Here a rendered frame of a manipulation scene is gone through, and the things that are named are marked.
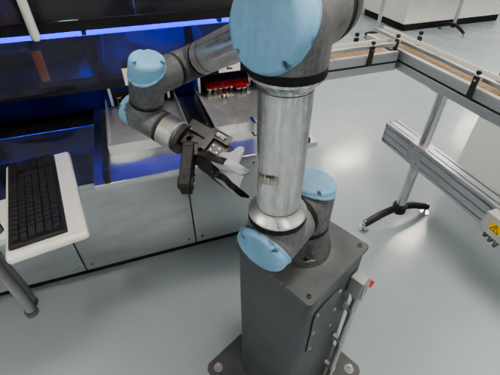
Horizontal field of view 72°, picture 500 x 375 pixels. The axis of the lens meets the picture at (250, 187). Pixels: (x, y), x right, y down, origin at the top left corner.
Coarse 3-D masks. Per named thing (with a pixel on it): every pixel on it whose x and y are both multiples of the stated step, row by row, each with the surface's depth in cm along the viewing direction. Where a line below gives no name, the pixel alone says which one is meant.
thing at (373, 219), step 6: (396, 204) 198; (408, 204) 200; (414, 204) 202; (420, 204) 204; (426, 204) 207; (384, 210) 197; (390, 210) 197; (396, 210) 197; (402, 210) 196; (420, 210) 213; (426, 210) 213; (372, 216) 198; (378, 216) 196; (384, 216) 197; (366, 222) 197; (372, 222) 197; (360, 228) 201; (366, 228) 201
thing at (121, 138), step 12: (108, 108) 131; (168, 108) 131; (180, 108) 124; (108, 120) 121; (120, 120) 124; (108, 132) 111; (120, 132) 117; (132, 132) 117; (108, 144) 105; (120, 144) 106; (132, 144) 107; (144, 144) 108; (156, 144) 110
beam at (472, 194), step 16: (400, 128) 184; (400, 144) 184; (416, 144) 172; (416, 160) 174; (432, 160) 164; (448, 160) 161; (432, 176) 166; (448, 176) 157; (464, 176) 152; (448, 192) 160; (464, 192) 150; (480, 192) 144; (496, 192) 144; (464, 208) 152; (480, 208) 146
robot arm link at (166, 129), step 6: (162, 120) 76; (168, 120) 76; (174, 120) 76; (180, 120) 77; (162, 126) 75; (168, 126) 75; (174, 126) 75; (156, 132) 76; (162, 132) 75; (168, 132) 75; (174, 132) 75; (156, 138) 77; (162, 138) 76; (168, 138) 75; (162, 144) 77; (168, 144) 76
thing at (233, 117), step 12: (204, 96) 138; (252, 96) 138; (204, 108) 125; (216, 108) 131; (228, 108) 131; (240, 108) 131; (252, 108) 131; (216, 120) 124; (228, 120) 124; (240, 120) 124; (228, 132) 116
